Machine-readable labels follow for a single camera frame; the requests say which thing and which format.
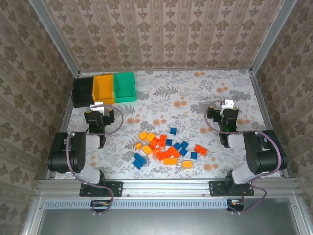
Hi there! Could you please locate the yellow plastic bin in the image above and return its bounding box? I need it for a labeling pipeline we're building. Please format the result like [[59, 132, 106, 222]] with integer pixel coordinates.
[[92, 74, 115, 104]]

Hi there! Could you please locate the green plastic bin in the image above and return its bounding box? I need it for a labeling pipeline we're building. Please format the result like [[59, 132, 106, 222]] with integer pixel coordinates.
[[113, 72, 137, 103]]

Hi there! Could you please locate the black plastic bin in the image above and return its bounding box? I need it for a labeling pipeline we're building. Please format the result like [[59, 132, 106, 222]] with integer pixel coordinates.
[[72, 77, 95, 108]]

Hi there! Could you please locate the floral tablecloth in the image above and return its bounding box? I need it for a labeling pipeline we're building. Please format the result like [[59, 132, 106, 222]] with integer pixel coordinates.
[[55, 70, 282, 179]]

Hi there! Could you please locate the grey metal sheet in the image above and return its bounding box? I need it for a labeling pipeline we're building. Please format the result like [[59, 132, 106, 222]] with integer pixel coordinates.
[[36, 197, 305, 235]]

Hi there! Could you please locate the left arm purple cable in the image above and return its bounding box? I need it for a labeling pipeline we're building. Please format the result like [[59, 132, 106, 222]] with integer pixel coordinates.
[[65, 104, 124, 216]]

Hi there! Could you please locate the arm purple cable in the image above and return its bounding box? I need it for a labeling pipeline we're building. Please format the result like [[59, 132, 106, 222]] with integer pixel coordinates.
[[65, 104, 124, 216], [205, 100, 282, 216]]

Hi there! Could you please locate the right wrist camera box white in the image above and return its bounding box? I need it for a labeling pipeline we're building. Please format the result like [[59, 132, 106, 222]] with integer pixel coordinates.
[[221, 99, 235, 110]]

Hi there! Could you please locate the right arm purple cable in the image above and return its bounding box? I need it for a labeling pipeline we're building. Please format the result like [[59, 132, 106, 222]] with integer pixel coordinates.
[[205, 100, 282, 216]]

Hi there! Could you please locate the aluminium side rail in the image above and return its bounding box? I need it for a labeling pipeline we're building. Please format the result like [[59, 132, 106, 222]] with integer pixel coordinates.
[[45, 72, 81, 179], [248, 70, 290, 178]]

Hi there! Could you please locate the aluminium rear rail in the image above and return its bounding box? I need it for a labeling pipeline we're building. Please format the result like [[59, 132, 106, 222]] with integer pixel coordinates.
[[78, 68, 252, 73]]

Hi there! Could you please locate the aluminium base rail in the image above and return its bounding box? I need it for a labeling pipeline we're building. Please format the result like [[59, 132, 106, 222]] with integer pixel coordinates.
[[36, 178, 303, 197]]

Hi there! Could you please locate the aluminium frame post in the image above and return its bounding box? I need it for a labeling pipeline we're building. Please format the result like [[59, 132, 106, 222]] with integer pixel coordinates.
[[28, 0, 81, 77], [250, 0, 298, 74]]

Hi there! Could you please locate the white slotted cable duct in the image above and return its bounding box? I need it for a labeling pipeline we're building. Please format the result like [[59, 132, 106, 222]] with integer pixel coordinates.
[[45, 198, 245, 210]]

